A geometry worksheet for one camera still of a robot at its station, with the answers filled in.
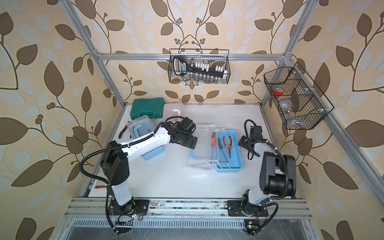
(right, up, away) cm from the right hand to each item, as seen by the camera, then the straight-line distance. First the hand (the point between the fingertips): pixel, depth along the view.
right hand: (248, 146), depth 94 cm
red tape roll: (+12, +32, -13) cm, 36 cm away
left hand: (-38, +5, -9) cm, 40 cm away
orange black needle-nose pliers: (-11, -1, +3) cm, 12 cm away
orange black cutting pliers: (-84, +11, +11) cm, 86 cm away
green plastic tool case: (-67, +26, +19) cm, 75 cm away
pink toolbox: (-47, +22, +5) cm, 52 cm away
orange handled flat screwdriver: (-23, +3, -8) cm, 25 cm away
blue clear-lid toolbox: (-68, +13, -1) cm, 69 cm away
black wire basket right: (+24, +27, -12) cm, 38 cm away
